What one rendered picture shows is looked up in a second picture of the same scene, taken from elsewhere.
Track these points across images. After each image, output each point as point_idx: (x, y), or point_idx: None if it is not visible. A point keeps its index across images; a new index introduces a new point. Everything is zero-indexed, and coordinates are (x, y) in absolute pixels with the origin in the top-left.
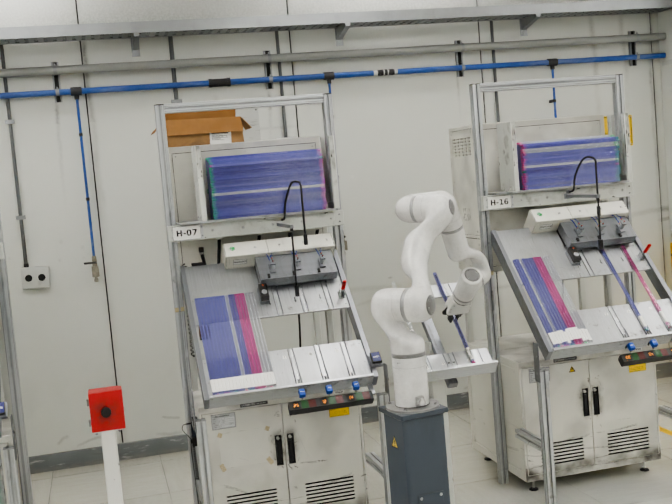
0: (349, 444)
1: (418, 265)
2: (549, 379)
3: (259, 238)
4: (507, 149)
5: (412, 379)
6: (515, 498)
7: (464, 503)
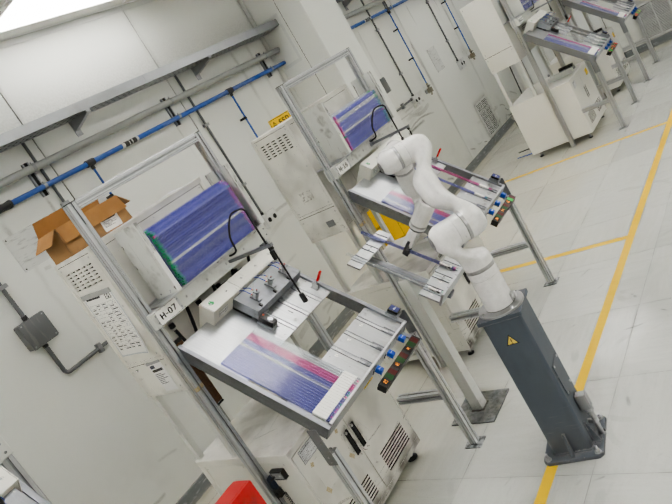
0: (385, 400)
1: (448, 192)
2: None
3: (214, 285)
4: (325, 126)
5: (500, 281)
6: (473, 364)
7: (452, 391)
